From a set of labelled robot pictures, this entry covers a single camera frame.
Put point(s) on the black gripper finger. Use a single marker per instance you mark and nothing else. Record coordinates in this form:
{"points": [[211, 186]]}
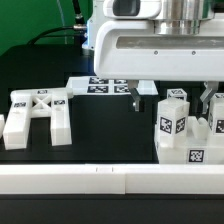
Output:
{"points": [[211, 87]]}

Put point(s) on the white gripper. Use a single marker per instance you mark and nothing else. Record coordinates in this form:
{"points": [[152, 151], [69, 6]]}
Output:
{"points": [[131, 50]]}

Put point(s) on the white chair seat part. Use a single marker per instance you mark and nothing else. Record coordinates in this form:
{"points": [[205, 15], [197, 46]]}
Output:
{"points": [[196, 148]]}

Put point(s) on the white chair back frame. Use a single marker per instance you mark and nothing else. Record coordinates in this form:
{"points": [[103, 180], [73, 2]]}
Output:
{"points": [[30, 104]]}

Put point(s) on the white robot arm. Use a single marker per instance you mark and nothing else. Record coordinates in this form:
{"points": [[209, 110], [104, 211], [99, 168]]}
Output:
{"points": [[177, 18]]}

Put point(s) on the white tagged small block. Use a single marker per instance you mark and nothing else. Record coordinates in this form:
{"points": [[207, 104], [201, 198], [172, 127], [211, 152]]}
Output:
{"points": [[177, 93]]}

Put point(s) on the white part left edge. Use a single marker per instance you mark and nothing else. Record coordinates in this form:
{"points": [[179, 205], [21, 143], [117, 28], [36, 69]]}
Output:
{"points": [[2, 124]]}

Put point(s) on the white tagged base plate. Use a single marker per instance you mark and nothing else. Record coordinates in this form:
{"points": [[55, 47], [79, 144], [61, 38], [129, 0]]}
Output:
{"points": [[92, 85]]}

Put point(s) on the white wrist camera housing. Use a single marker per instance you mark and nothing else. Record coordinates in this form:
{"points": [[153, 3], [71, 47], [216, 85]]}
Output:
{"points": [[132, 9]]}

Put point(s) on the white front rail barrier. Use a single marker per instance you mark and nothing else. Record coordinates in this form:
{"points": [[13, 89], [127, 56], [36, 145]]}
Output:
{"points": [[111, 179]]}

